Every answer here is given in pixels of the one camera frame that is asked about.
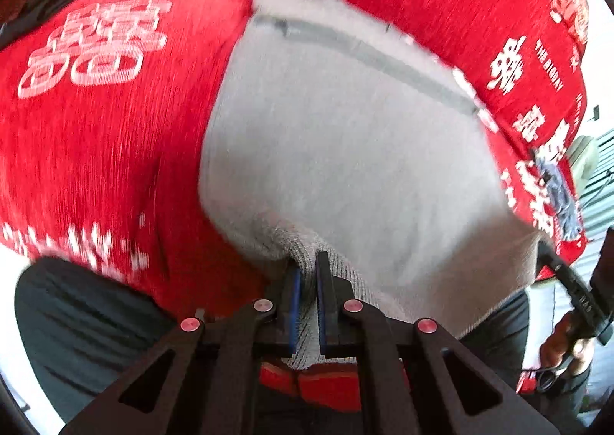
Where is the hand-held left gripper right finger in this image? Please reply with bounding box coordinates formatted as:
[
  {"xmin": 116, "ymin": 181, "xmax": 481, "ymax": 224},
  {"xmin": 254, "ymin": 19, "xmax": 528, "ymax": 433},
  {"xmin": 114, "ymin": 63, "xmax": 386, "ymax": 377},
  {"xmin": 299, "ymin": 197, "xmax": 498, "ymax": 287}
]
[{"xmin": 314, "ymin": 250, "xmax": 562, "ymax": 435}]

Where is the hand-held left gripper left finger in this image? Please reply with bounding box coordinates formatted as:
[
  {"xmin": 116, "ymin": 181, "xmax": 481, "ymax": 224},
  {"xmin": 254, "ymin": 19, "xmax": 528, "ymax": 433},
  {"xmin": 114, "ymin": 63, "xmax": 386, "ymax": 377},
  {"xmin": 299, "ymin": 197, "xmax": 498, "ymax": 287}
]
[{"xmin": 60, "ymin": 260, "xmax": 304, "ymax": 435}]

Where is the grey knit sweater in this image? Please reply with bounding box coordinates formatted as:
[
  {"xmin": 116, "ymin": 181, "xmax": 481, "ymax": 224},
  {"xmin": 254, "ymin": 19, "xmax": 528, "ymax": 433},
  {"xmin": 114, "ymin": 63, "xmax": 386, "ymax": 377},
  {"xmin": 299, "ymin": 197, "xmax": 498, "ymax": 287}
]
[{"xmin": 198, "ymin": 0, "xmax": 545, "ymax": 371}]

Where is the person's right hand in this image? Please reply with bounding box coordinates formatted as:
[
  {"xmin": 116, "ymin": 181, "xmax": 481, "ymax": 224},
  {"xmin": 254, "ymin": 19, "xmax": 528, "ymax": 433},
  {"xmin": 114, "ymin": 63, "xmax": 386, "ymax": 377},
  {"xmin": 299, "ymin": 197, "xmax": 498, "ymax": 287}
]
[{"xmin": 540, "ymin": 310, "xmax": 596, "ymax": 378}]

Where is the blue-grey crumpled cloth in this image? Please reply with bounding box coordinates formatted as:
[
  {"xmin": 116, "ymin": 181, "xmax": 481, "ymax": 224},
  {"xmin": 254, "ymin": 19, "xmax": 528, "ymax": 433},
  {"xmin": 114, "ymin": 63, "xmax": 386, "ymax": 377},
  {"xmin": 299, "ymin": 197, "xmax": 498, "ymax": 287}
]
[{"xmin": 530, "ymin": 149, "xmax": 585, "ymax": 241}]

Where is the red printed sofa cover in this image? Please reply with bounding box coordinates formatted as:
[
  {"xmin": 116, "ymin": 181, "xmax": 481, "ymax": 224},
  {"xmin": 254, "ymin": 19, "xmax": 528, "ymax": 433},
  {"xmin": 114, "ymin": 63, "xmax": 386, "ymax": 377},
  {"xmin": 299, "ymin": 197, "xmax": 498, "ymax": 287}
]
[{"xmin": 0, "ymin": 0, "xmax": 593, "ymax": 412}]

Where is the black cloth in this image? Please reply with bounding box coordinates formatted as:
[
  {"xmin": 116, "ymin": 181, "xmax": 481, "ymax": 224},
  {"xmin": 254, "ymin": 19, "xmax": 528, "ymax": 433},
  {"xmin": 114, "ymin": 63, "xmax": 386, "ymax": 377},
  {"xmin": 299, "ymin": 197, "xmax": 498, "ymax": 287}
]
[{"xmin": 0, "ymin": 0, "xmax": 101, "ymax": 52}]

